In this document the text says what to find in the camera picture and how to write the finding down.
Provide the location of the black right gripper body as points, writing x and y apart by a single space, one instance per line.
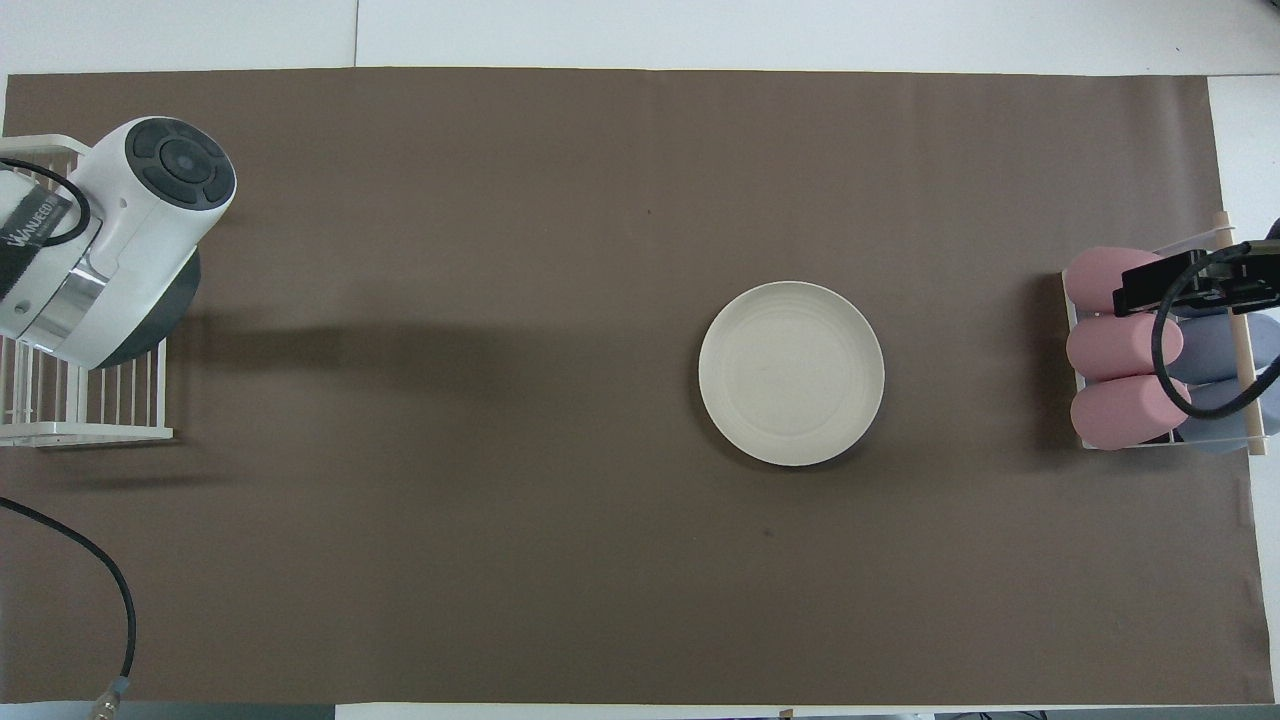
1240 275

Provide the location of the cream round plate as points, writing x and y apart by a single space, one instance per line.
790 375

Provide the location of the pink plastic cup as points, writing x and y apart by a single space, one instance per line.
1115 348
1125 412
1090 280

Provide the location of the rack of pink blue rolls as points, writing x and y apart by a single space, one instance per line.
1245 350

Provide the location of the brown table mat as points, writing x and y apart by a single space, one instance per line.
450 500

